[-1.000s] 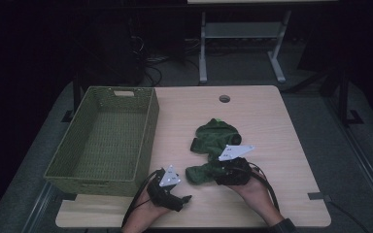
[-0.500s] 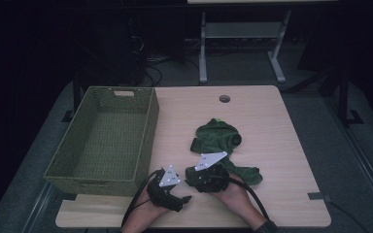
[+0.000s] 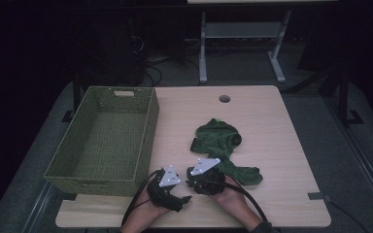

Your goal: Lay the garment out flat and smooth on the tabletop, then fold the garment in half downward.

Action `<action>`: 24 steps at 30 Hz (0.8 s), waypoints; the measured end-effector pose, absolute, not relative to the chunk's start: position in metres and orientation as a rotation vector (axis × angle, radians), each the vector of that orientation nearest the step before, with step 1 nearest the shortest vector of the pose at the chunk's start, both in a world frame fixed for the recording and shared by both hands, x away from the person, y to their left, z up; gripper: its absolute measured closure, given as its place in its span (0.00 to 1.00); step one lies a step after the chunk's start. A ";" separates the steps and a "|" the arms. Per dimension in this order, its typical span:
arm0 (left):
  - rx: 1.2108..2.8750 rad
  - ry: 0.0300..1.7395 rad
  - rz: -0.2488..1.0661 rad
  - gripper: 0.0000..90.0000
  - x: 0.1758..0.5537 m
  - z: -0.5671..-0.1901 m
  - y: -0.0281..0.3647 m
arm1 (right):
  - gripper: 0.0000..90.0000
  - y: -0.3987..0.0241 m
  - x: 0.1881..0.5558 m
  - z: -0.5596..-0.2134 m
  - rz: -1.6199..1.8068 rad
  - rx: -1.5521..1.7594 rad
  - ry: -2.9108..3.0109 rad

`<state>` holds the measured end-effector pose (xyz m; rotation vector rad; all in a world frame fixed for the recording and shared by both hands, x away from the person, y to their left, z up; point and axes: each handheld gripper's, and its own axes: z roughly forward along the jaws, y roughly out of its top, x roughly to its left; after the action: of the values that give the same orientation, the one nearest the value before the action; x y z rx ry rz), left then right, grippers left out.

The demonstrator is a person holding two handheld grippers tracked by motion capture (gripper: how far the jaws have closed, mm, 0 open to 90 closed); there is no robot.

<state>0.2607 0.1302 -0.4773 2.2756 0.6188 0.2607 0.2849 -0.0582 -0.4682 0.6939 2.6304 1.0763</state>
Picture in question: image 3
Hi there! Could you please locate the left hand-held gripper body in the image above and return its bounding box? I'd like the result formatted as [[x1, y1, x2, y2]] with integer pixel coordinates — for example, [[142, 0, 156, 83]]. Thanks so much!
[[146, 164, 183, 209]]

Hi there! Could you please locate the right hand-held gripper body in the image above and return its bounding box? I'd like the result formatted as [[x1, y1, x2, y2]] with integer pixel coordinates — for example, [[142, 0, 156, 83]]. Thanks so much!
[[186, 157, 227, 196]]

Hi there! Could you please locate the green plush garment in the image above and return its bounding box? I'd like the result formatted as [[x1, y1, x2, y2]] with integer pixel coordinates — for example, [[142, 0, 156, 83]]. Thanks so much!
[[189, 117, 264, 186]]

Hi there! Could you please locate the green woven basket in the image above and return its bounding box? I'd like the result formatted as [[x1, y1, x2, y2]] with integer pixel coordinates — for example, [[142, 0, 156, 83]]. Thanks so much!
[[43, 85, 160, 198]]

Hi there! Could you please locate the person's left hand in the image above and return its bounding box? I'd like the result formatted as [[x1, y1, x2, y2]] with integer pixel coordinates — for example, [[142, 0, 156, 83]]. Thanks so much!
[[126, 185, 173, 228]]

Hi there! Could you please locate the person's right hand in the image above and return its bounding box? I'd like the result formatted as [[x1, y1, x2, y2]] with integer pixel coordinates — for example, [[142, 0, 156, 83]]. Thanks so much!
[[213, 176, 257, 224]]

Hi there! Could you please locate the grey tape strip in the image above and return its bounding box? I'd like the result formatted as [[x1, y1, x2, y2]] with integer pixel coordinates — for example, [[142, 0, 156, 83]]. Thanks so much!
[[306, 191, 333, 202]]

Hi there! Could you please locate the black metal stand leg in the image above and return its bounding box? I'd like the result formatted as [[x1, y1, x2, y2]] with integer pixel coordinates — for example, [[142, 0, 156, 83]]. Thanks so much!
[[334, 62, 364, 128], [60, 72, 83, 124]]

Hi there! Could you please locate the right hand-held gripper black cable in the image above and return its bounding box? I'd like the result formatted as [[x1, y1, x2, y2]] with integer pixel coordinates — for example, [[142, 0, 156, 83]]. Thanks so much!
[[220, 180, 269, 224]]

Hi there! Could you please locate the aluminium floor rail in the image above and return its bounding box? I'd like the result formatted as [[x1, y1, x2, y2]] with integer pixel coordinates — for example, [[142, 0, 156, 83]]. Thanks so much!
[[322, 95, 373, 224], [20, 181, 57, 233]]

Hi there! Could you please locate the tangle of dark cables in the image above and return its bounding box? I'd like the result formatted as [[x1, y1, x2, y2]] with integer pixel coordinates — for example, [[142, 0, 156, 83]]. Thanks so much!
[[127, 33, 202, 87]]

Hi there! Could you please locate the black floor cable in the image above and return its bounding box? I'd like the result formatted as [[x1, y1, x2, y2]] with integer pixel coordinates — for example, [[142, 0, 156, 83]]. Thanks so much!
[[328, 201, 372, 233]]

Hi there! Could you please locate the white metal table frame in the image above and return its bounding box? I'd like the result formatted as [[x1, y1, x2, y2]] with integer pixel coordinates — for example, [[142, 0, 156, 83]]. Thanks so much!
[[198, 9, 292, 85]]

